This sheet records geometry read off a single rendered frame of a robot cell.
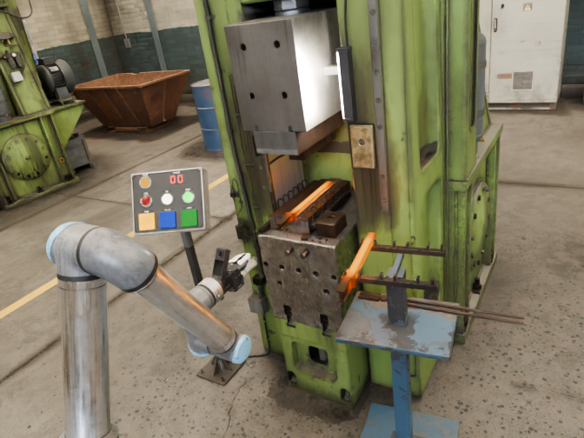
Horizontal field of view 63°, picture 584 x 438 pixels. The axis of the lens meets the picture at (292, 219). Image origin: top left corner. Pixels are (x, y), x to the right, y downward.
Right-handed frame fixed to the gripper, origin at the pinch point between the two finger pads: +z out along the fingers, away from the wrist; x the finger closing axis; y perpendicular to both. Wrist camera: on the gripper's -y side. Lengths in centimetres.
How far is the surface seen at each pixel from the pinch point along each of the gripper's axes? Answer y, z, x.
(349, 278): 1.0, -1.3, 42.4
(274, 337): 88, 47, -35
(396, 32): -67, 48, 44
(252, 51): -67, 33, -6
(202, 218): 0.0, 19.3, -38.9
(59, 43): -50, 490, -799
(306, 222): 2.8, 33.0, 6.4
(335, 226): 3.0, 33.8, 19.4
